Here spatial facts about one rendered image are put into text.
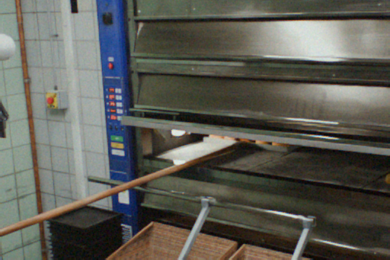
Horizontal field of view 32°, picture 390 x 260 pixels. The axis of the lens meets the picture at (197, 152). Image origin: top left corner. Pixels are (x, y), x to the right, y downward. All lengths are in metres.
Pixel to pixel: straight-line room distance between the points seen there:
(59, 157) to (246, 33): 1.52
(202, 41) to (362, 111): 0.84
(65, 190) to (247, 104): 1.45
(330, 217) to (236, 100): 0.67
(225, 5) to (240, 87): 0.37
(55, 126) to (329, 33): 1.83
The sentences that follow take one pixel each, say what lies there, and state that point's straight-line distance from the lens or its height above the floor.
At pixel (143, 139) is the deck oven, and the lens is 3.51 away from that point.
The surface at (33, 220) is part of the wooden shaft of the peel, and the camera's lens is 2.65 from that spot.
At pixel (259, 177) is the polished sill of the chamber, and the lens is 3.09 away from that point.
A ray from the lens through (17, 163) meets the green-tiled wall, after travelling 4.13.
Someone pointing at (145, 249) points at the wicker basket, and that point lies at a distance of 3.55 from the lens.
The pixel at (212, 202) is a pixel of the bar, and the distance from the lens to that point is 2.79.
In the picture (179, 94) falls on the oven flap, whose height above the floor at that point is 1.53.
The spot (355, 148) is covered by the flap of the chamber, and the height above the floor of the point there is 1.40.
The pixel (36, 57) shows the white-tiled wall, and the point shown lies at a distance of 4.03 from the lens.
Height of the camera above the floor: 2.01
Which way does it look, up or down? 13 degrees down
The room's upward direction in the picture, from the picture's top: 3 degrees counter-clockwise
